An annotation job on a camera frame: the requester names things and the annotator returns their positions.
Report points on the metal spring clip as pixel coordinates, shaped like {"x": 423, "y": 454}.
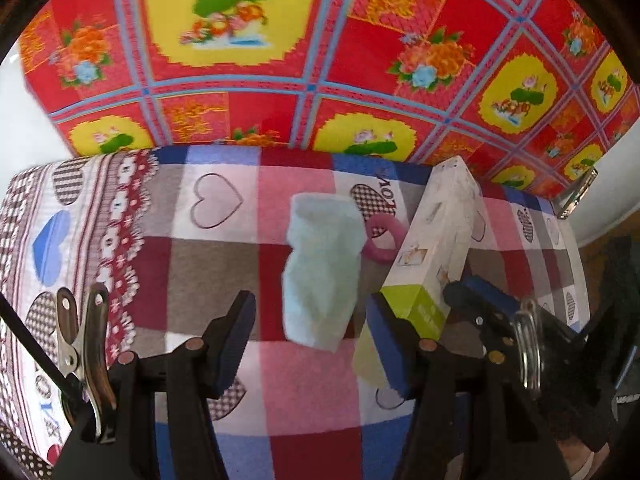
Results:
{"x": 87, "y": 355}
{"x": 529, "y": 350}

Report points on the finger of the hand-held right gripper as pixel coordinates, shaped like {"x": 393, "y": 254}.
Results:
{"x": 470, "y": 310}
{"x": 495, "y": 292}

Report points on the teal wet wipes pack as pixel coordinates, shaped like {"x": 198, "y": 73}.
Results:
{"x": 322, "y": 270}

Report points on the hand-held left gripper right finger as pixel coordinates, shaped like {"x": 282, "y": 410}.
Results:
{"x": 390, "y": 350}

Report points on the checkered heart print bedsheet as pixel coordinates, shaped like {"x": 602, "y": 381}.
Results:
{"x": 200, "y": 260}

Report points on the white and green long box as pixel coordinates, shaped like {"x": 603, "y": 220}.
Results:
{"x": 440, "y": 230}

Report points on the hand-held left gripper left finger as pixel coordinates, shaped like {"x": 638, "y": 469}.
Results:
{"x": 237, "y": 345}

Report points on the red floral printed cloth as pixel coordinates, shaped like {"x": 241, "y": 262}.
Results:
{"x": 350, "y": 60}

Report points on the brown polka dot cloth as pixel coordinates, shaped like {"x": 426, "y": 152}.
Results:
{"x": 20, "y": 455}

